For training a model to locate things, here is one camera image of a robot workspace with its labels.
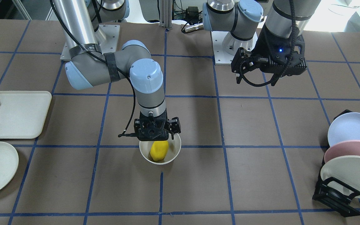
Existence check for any blue plate in rack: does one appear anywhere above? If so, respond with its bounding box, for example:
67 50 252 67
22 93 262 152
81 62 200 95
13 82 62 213
327 112 360 146

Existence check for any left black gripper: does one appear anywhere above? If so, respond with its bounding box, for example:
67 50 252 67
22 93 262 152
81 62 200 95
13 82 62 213
231 27 308 86

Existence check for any white ceramic bowl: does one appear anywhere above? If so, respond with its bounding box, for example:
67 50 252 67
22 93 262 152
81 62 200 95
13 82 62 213
139 134 181 165

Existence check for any yellow lemon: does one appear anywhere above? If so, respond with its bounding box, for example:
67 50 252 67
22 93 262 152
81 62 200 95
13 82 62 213
149 140 169 162

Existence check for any aluminium frame post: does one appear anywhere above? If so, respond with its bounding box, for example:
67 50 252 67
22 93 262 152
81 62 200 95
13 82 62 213
158 0 173 30

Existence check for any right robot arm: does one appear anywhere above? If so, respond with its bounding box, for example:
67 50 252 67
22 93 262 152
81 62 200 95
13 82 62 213
50 0 181 141

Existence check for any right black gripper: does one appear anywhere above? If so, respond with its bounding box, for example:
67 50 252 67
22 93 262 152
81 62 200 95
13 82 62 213
134 111 181 141

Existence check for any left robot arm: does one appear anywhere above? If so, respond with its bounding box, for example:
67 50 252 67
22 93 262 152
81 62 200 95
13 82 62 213
202 0 320 87

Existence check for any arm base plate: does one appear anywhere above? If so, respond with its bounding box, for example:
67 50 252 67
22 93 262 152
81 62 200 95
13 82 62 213
60 24 120 62
211 31 258 66

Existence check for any black dish rack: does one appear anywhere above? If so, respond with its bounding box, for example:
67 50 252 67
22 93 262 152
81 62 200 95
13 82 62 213
312 109 360 217

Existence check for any pink plate in rack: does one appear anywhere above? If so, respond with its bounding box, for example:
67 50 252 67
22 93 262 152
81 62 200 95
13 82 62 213
324 140 360 163

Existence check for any cream plate in rack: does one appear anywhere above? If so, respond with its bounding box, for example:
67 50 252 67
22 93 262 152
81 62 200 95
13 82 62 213
320 155 360 198

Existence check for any white rectangular tray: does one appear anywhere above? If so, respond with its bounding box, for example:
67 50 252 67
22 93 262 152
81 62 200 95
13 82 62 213
0 91 52 139

